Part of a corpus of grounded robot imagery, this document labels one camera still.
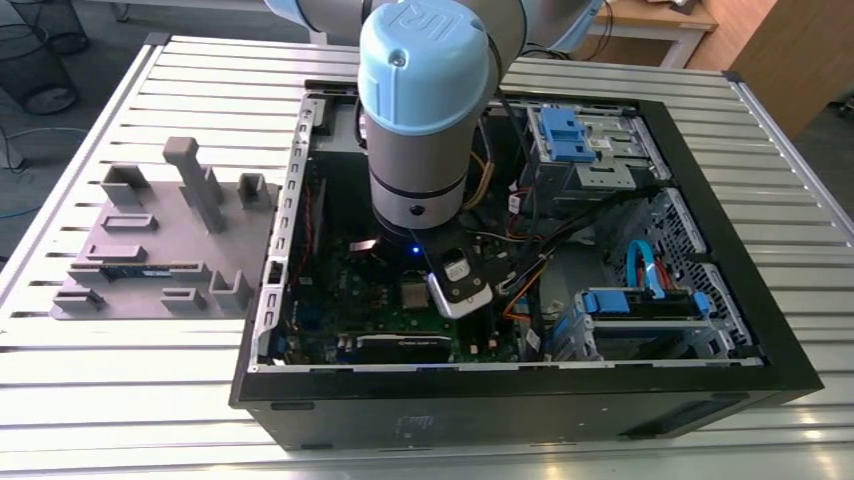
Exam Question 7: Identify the blue expansion slot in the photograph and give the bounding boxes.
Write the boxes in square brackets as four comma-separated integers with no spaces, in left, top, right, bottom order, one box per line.
[293,303,327,334]

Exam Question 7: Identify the black graphics card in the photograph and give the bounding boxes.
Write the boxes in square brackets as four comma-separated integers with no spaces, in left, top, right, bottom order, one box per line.
[355,333,452,364]

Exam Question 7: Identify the hard disk in blue carrier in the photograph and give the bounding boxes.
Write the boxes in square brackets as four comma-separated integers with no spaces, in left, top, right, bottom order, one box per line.
[579,288,710,321]

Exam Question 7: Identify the RAM stick blue label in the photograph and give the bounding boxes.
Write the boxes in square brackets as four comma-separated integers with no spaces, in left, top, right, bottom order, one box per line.
[99,267,176,280]

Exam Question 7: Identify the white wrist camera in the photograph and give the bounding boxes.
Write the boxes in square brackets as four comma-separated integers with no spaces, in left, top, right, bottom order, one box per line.
[426,245,496,320]

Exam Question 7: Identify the wooden desk white legs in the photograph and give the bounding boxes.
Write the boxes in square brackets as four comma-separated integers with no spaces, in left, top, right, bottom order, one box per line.
[592,0,720,71]

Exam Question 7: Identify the yellow wire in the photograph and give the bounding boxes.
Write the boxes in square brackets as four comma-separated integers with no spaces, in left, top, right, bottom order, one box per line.
[464,149,496,211]

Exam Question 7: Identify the wooden cabinet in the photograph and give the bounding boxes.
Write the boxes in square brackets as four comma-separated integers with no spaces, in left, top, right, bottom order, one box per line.
[686,0,854,141]

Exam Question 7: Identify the orange wire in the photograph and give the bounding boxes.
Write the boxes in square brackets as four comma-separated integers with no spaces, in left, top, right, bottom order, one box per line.
[502,277,554,321]

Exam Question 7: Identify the black PC case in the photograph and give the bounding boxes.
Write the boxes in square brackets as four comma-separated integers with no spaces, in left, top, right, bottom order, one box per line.
[228,78,826,454]

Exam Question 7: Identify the grey plastic parts rack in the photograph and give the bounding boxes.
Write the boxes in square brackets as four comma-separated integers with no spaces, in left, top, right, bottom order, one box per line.
[49,137,285,322]

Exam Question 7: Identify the thick black camera cable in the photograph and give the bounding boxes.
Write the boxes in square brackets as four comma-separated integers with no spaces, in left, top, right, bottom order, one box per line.
[480,34,543,261]

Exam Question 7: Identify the blue plastic drive latch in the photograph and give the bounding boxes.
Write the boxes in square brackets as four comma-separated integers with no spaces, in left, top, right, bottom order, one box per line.
[540,107,598,162]

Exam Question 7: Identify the black RAM slot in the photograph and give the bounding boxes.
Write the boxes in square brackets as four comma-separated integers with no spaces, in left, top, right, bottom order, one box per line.
[456,315,483,354]
[476,299,503,351]

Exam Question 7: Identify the black mesh waste bin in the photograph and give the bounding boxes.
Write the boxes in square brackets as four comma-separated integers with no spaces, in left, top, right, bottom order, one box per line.
[39,0,92,56]
[0,0,79,116]

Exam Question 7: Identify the blue flat data wire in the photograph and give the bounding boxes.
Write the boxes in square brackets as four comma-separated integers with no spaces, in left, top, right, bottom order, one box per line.
[626,239,667,301]

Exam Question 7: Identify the green motherboard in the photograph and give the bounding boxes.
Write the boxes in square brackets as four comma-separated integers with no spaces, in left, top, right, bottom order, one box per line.
[283,224,528,364]

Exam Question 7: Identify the metal optical drive cage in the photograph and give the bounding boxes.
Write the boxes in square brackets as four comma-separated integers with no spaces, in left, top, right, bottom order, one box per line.
[516,104,672,216]

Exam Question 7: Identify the black cable bundle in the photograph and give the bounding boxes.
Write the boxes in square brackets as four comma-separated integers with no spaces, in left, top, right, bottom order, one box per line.
[496,187,668,296]

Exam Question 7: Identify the silver CPU green edge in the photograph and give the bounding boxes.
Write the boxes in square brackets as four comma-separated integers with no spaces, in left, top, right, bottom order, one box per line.
[399,281,430,309]

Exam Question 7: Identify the CPU socket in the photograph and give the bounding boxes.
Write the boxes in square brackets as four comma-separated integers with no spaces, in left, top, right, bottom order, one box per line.
[396,277,435,313]

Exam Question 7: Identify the metal disk bay cage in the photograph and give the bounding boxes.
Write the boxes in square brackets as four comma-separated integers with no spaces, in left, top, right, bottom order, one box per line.
[543,287,759,361]

